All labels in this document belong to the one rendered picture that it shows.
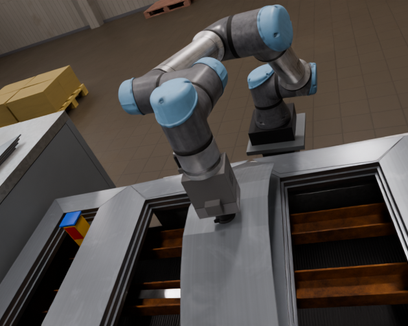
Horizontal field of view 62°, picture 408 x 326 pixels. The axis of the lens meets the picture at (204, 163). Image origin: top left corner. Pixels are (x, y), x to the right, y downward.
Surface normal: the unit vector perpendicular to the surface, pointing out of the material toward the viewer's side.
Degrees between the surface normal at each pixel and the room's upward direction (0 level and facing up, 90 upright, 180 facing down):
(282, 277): 0
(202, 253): 17
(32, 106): 90
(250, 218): 0
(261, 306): 26
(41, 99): 90
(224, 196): 90
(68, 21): 90
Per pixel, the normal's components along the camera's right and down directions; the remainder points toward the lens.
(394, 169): -0.33, -0.75
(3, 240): 0.93, -0.18
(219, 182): -0.09, 0.63
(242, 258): -0.36, -0.53
